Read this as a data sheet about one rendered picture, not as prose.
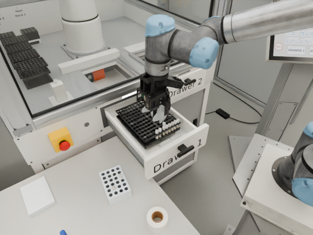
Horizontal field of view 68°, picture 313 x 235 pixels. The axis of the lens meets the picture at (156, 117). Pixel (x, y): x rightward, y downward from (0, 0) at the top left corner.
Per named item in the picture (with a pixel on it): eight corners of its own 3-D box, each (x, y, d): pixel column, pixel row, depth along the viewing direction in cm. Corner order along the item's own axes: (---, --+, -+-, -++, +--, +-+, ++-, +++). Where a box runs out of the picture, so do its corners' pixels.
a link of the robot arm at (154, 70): (158, 49, 70) (177, 59, 65) (157, 62, 73) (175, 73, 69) (139, 56, 66) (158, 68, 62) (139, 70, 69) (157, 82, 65)
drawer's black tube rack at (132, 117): (179, 133, 97) (180, 122, 92) (145, 152, 89) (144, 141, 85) (149, 107, 110) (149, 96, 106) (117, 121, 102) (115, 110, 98)
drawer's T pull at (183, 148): (194, 148, 82) (194, 146, 81) (178, 158, 79) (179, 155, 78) (187, 142, 84) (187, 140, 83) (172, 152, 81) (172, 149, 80)
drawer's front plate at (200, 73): (204, 85, 128) (207, 67, 121) (162, 103, 115) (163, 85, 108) (201, 83, 129) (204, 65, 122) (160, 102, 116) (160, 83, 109)
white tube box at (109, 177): (132, 196, 83) (131, 190, 81) (109, 205, 81) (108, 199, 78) (120, 170, 92) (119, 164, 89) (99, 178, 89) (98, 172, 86)
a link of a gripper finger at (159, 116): (149, 128, 81) (148, 107, 75) (162, 121, 84) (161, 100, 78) (155, 132, 79) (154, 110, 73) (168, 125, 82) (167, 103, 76)
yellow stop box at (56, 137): (75, 146, 91) (70, 133, 86) (56, 155, 88) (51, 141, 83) (70, 138, 94) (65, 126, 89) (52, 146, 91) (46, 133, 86)
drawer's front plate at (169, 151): (205, 144, 94) (209, 124, 87) (147, 180, 81) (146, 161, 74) (202, 141, 95) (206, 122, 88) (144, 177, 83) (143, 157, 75)
